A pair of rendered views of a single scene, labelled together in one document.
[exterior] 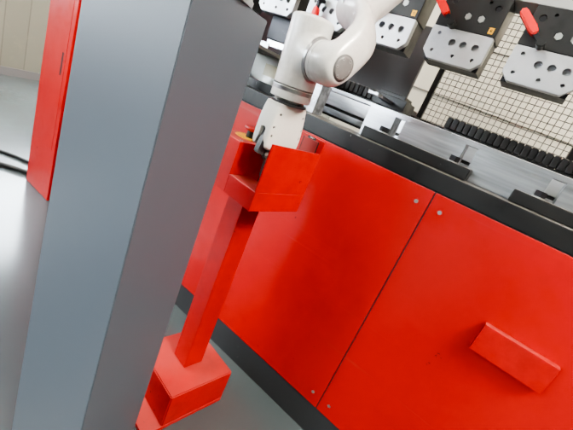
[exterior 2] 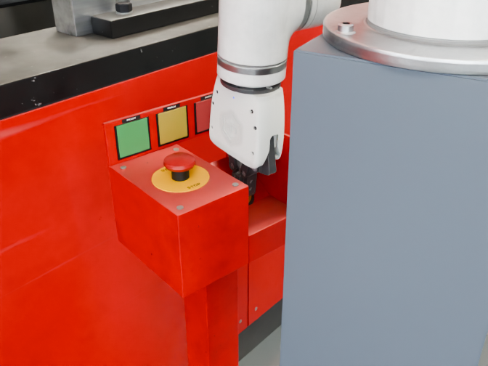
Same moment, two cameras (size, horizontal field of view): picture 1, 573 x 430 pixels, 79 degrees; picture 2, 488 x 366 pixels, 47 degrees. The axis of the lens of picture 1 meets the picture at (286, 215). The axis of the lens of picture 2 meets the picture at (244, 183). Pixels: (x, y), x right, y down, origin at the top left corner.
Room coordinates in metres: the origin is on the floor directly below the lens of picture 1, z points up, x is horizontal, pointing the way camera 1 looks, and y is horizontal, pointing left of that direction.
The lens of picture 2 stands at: (0.62, 0.73, 1.12)
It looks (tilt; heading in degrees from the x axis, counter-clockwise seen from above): 30 degrees down; 282
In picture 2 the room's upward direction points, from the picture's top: straight up
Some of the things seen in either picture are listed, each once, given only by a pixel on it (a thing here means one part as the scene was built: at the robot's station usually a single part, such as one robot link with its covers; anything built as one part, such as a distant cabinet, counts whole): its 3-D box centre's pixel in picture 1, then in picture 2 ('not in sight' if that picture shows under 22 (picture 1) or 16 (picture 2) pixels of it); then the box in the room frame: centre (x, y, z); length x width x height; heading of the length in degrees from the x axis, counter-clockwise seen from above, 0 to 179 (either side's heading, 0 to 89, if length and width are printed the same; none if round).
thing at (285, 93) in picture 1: (292, 94); (250, 65); (0.76, 0.08, 0.91); 0.09 x 0.08 x 0.03; 143
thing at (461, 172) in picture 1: (413, 151); (169, 11); (0.97, -0.25, 0.89); 0.30 x 0.05 x 0.03; 61
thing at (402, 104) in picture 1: (387, 98); not in sight; (1.27, -0.16, 1.01); 0.26 x 0.12 x 0.05; 151
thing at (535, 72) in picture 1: (552, 55); not in sight; (0.94, -0.42, 1.20); 0.15 x 0.09 x 0.17; 61
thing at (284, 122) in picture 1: (282, 124); (248, 112); (0.76, 0.08, 0.85); 0.10 x 0.07 x 0.11; 143
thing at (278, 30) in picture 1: (280, 33); not in sight; (1.32, 0.25, 1.07); 0.10 x 0.02 x 0.10; 61
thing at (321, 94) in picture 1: (277, 82); not in sight; (1.29, 0.21, 0.92); 0.39 x 0.06 x 0.10; 61
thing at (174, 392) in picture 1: (173, 375); not in sight; (0.79, 0.13, 0.06); 0.25 x 0.20 x 0.12; 143
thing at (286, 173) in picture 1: (260, 158); (206, 184); (0.81, 0.11, 0.75); 0.20 x 0.16 x 0.18; 53
